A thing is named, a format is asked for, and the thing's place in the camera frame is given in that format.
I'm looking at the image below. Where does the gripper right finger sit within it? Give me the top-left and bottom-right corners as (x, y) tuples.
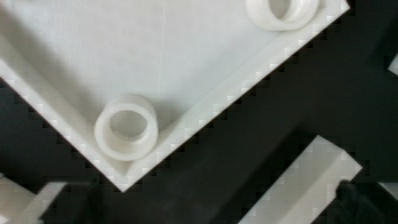
(327, 181), (398, 224)

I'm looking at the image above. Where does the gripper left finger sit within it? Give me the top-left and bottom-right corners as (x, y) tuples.
(0, 173), (66, 224)

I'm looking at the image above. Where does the white square tabletop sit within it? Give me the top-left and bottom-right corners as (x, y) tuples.
(0, 0), (350, 189)

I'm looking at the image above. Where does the white fence wall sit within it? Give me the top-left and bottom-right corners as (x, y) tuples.
(238, 136), (362, 224)

